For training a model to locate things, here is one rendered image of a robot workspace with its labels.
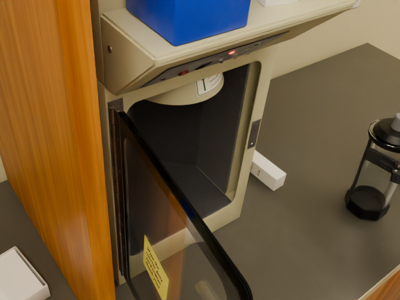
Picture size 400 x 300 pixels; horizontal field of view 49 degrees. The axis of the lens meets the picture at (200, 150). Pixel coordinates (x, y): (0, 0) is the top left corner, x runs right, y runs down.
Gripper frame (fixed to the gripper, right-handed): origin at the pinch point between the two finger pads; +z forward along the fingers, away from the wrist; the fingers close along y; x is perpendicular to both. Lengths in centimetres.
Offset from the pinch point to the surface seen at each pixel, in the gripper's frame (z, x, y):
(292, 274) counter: -0.6, 18.9, 29.2
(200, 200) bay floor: 20.2, 7.8, 37.6
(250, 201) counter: 19.4, 15.7, 22.9
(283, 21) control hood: -3, -38, 42
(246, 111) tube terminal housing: 15.1, -13.8, 29.9
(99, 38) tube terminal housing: 9, -37, 60
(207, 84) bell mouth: 13.0, -23.8, 41.1
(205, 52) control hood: -3, -37, 54
